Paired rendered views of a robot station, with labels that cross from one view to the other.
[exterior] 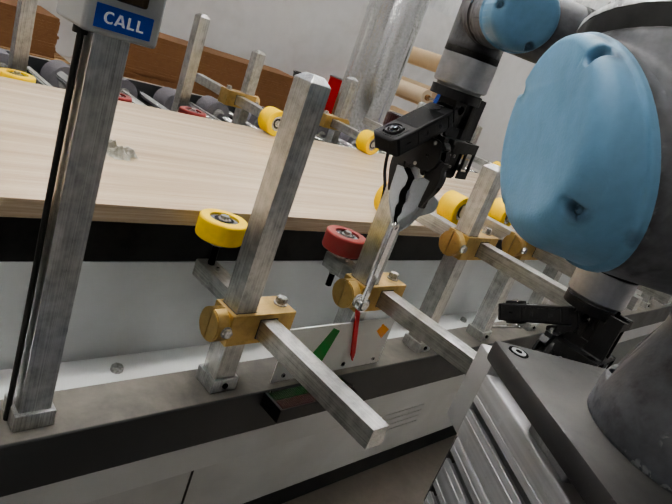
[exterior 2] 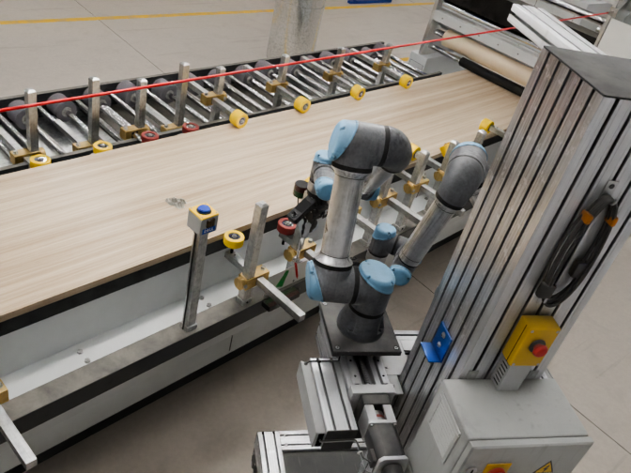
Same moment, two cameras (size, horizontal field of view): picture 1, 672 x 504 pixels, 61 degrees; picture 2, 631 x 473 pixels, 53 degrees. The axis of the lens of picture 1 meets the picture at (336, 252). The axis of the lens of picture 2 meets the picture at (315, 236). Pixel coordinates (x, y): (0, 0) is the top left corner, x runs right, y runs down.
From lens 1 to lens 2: 163 cm
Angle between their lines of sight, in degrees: 17
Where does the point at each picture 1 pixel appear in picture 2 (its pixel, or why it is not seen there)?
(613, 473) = (333, 333)
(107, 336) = not seen: hidden behind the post
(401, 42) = not seen: outside the picture
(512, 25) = (323, 195)
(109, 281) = not seen: hidden behind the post
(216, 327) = (241, 285)
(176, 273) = (217, 256)
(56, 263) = (194, 286)
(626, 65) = (315, 276)
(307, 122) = (262, 218)
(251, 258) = (250, 261)
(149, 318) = (208, 275)
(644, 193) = (320, 296)
